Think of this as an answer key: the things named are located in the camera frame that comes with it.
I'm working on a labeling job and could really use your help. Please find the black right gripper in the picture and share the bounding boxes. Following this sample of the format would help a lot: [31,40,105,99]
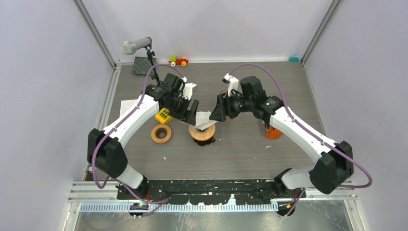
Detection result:
[209,90,254,122]

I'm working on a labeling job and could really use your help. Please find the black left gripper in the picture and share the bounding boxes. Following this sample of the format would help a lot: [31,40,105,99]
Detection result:
[165,93,198,126]

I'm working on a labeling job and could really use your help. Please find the white paper coffee filter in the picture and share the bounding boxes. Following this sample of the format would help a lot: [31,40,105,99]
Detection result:
[193,111,217,130]

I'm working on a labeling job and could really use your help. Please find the large wooden ring holder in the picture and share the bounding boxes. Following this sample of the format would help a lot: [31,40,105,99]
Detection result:
[189,124,216,141]

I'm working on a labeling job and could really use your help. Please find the dark brown dripper cup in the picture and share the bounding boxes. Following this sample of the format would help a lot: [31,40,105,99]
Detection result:
[193,137,216,146]

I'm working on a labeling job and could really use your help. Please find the orange coffee filter box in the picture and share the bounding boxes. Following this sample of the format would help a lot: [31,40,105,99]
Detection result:
[265,125,282,140]

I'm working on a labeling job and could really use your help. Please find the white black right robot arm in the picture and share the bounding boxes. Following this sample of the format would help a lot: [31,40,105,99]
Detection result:
[209,74,354,198]

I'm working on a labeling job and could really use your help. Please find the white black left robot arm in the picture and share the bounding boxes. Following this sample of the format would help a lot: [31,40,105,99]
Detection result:
[87,73,199,199]

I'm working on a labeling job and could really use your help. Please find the yellow green toy brick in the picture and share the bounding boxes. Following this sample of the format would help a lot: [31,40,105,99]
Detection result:
[155,108,173,125]

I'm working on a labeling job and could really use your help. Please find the toy brick car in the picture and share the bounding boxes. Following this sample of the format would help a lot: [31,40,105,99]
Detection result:
[168,56,189,67]

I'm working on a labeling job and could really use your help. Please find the white paper sheet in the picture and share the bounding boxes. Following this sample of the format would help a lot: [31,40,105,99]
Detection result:
[120,99,138,117]

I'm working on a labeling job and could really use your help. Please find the teal block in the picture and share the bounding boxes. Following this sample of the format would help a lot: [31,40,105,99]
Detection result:
[289,56,300,62]

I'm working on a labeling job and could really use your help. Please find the grey microphone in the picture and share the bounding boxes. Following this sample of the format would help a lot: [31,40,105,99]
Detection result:
[121,37,152,55]

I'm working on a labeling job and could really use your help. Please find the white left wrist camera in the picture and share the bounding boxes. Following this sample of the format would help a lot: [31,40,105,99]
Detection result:
[180,77,198,100]

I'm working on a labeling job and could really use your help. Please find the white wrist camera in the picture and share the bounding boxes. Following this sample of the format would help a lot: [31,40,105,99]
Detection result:
[222,73,239,97]
[180,77,198,100]

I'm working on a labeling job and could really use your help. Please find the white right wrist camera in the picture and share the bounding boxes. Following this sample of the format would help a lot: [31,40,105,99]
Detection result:
[222,73,239,97]

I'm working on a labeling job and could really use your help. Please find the small wooden ring holder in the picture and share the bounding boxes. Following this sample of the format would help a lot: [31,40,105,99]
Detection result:
[151,124,172,144]

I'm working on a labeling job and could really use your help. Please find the grey studded base plate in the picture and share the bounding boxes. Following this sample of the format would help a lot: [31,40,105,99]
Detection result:
[132,56,157,76]

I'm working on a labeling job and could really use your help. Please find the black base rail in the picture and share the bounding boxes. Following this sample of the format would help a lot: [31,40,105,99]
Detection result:
[117,179,306,205]

